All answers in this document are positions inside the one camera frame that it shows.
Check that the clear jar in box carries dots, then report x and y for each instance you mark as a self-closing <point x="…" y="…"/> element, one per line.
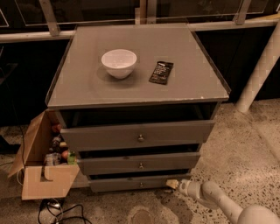
<point x="52" y="159"/>

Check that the metal railing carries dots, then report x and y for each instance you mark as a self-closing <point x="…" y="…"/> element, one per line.
<point x="28" y="20"/>

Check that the grey bottom drawer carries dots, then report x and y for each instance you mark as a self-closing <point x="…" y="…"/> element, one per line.
<point x="133" y="183"/>

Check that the grey drawer cabinet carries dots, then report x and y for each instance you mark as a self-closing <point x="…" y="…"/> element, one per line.
<point x="85" y="95"/>

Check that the white ceramic bowl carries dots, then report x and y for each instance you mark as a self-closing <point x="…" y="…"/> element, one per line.
<point x="119" y="63"/>

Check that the grey middle drawer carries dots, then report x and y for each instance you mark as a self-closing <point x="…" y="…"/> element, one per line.
<point x="143" y="163"/>

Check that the white diagonal post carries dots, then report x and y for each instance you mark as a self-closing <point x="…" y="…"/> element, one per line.
<point x="263" y="67"/>

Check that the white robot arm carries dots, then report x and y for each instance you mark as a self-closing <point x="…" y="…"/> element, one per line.
<point x="210" y="195"/>

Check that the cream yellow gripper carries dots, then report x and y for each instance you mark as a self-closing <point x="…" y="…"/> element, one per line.
<point x="184" y="186"/>

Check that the grey top drawer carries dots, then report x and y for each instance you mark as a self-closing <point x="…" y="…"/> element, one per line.
<point x="141" y="135"/>

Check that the grey drawer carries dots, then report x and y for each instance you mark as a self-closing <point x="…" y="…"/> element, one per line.
<point x="143" y="163"/>
<point x="141" y="135"/>
<point x="133" y="183"/>

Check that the green bottle in box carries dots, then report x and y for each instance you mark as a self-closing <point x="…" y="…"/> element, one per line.
<point x="71" y="158"/>

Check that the red apple in box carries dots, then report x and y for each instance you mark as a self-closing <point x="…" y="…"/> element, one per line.
<point x="64" y="154"/>

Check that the open cardboard box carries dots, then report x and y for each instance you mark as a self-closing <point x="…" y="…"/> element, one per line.
<point x="42" y="182"/>

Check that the black snack packet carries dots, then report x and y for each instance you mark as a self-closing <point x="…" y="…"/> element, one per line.
<point x="161" y="72"/>

